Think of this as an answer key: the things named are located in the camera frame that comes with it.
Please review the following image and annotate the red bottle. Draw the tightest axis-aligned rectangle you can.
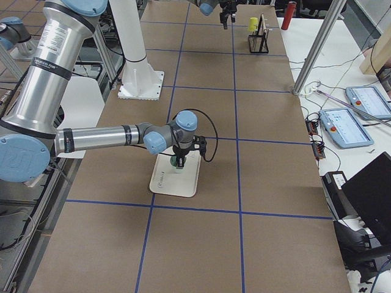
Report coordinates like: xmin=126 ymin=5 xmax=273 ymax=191
xmin=281 ymin=1 xmax=297 ymax=31

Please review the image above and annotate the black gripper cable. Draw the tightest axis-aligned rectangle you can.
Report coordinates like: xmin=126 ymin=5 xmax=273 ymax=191
xmin=177 ymin=109 xmax=219 ymax=162

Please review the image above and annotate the teach pendant tablet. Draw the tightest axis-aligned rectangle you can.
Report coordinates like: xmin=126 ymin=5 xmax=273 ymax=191
xmin=319 ymin=107 xmax=374 ymax=149
xmin=345 ymin=85 xmax=390 ymax=120

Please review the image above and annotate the black laptop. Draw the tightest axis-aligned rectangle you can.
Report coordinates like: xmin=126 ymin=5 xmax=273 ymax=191
xmin=342 ymin=152 xmax=390 ymax=245

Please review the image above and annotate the aluminium frame post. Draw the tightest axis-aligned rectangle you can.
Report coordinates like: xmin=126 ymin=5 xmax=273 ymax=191
xmin=292 ymin=0 xmax=346 ymax=96

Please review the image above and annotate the light green cup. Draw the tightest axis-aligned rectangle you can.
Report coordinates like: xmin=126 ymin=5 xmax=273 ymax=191
xmin=170 ymin=156 xmax=184 ymax=173

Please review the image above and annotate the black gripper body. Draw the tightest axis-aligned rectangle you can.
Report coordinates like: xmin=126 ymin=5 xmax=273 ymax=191
xmin=172 ymin=145 xmax=191 ymax=159
xmin=219 ymin=0 xmax=237 ymax=15

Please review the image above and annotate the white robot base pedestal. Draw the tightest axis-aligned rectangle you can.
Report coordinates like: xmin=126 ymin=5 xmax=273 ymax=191
xmin=109 ymin=0 xmax=164 ymax=100

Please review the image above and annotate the white chair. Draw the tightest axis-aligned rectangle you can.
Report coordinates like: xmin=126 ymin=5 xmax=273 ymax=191
xmin=56 ymin=76 xmax=109 ymax=159

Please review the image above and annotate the far teach pendant tablet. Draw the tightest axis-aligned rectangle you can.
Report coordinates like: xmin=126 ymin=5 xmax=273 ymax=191
xmin=345 ymin=85 xmax=390 ymax=120

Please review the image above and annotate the near teach pendant tablet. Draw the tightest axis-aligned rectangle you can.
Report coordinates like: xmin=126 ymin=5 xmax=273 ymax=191
xmin=319 ymin=107 xmax=374 ymax=149

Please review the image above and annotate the yellow cup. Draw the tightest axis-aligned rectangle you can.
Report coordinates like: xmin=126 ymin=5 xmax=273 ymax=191
xmin=247 ymin=17 xmax=258 ymax=34

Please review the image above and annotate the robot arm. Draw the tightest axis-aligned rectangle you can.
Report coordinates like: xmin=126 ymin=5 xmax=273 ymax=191
xmin=1 ymin=1 xmax=200 ymax=183
xmin=189 ymin=0 xmax=238 ymax=30

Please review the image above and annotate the black wire cup rack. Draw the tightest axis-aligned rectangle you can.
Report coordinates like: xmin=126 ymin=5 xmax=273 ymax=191
xmin=247 ymin=13 xmax=271 ymax=54

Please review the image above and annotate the metal rod with hook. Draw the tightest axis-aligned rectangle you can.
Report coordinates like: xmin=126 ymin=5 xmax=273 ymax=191
xmin=315 ymin=90 xmax=391 ymax=127

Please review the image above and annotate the cream rabbit tray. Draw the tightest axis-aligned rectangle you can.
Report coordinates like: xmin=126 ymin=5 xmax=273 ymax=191
xmin=149 ymin=151 xmax=201 ymax=198

